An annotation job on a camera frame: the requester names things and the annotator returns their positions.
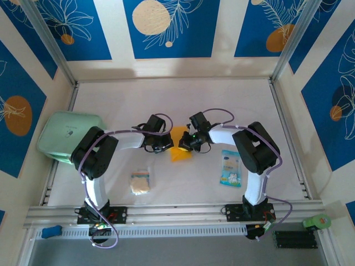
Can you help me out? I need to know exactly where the black slotted rack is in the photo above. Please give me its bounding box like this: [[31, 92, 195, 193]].
[[273, 230, 318, 249]]

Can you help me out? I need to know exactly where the yellow orange cloth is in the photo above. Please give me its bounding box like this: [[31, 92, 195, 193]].
[[169, 126, 192, 163]]

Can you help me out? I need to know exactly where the small blue foam block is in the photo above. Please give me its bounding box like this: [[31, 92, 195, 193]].
[[41, 226, 62, 239]]

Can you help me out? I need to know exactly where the aluminium mounting rail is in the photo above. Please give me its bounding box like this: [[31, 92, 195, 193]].
[[23, 201, 327, 229]]

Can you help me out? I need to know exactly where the grey slotted cable duct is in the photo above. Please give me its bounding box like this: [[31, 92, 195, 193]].
[[34, 224, 247, 241]]

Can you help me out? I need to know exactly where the blue white wipes packet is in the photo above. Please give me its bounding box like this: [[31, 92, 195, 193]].
[[219, 149, 242, 188]]

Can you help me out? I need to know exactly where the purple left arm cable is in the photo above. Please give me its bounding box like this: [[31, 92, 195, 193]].
[[78, 112, 174, 249]]

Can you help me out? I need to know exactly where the aluminium frame post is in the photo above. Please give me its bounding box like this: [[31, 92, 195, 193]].
[[21, 0, 77, 86], [270, 0, 324, 84]]

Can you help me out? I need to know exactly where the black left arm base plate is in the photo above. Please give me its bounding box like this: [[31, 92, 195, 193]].
[[77, 206, 128, 224]]

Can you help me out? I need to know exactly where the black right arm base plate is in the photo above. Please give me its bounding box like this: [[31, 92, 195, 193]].
[[225, 203, 275, 222]]

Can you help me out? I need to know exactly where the green tape roll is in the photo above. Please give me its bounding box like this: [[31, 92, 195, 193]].
[[302, 215, 332, 231]]

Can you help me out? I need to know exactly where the clear bag of cotton pads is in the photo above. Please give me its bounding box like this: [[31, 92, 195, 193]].
[[130, 167, 152, 196]]

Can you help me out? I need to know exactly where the mint green zip pouch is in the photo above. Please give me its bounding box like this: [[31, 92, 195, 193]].
[[37, 110, 105, 166]]

